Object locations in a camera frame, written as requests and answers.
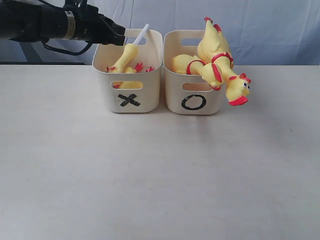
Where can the cream bin marked X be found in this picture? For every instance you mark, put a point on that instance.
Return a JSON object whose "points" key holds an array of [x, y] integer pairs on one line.
{"points": [[141, 100]]}

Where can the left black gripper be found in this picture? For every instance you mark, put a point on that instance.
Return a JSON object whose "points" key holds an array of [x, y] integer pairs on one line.
{"points": [[93, 27]]}

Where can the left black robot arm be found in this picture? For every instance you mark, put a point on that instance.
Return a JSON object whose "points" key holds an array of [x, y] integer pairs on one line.
{"points": [[28, 22]]}

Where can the white backdrop curtain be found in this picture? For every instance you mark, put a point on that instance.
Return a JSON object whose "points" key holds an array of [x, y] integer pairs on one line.
{"points": [[259, 32]]}

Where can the whole yellow rubber chicken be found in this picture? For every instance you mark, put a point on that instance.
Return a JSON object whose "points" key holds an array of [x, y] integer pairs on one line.
{"points": [[185, 64]]}

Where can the headless rubber chicken body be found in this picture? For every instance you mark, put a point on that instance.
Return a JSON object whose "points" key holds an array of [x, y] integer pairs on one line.
{"points": [[129, 84]]}

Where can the cream bin marked O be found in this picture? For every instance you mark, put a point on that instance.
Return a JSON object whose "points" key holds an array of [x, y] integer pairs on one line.
{"points": [[187, 94]]}

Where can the severed chicken head with squeaker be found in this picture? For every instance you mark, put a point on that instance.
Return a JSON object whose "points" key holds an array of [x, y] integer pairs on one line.
{"points": [[130, 51]]}

